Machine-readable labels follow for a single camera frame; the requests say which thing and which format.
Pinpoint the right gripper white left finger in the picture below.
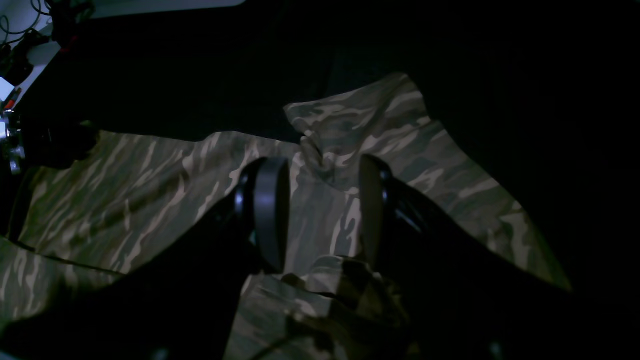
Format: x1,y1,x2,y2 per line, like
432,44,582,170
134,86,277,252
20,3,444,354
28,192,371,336
190,157,290,275

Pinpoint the camouflage t-shirt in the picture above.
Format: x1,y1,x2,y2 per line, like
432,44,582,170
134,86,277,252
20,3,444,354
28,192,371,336
1,73,571,360

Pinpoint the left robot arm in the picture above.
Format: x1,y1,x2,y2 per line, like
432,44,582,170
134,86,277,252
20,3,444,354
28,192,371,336
1,88,99,176

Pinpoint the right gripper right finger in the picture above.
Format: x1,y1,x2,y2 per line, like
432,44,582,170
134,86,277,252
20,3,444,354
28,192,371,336
358,153,451,271

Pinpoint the black table cloth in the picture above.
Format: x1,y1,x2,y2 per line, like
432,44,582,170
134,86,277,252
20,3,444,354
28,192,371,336
10,0,640,360

